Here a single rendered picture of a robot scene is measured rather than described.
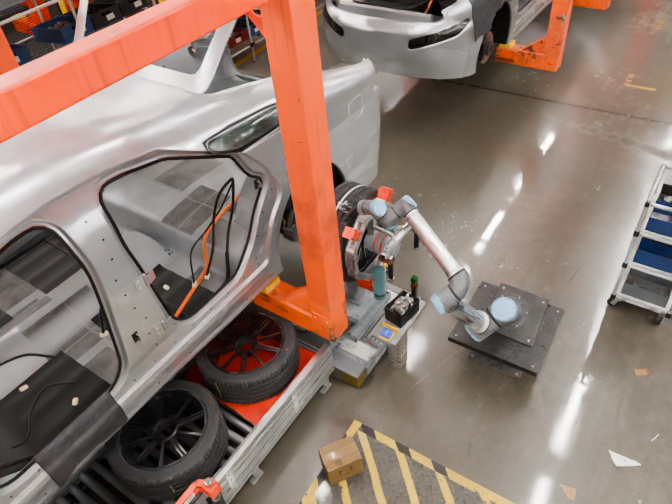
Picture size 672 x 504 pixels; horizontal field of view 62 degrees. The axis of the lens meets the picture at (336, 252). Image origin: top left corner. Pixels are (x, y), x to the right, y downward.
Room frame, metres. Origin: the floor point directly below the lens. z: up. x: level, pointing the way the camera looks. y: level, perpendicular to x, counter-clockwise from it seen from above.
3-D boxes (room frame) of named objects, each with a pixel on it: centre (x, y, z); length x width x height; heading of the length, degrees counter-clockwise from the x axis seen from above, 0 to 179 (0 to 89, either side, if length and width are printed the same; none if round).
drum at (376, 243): (2.73, -0.31, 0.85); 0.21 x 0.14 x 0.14; 52
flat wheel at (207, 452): (1.76, 1.09, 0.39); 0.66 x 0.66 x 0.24
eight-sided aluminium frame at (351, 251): (2.78, -0.25, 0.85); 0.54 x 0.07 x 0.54; 142
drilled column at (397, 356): (2.40, -0.36, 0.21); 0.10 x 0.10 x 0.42; 52
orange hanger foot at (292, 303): (2.54, 0.35, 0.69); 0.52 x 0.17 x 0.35; 52
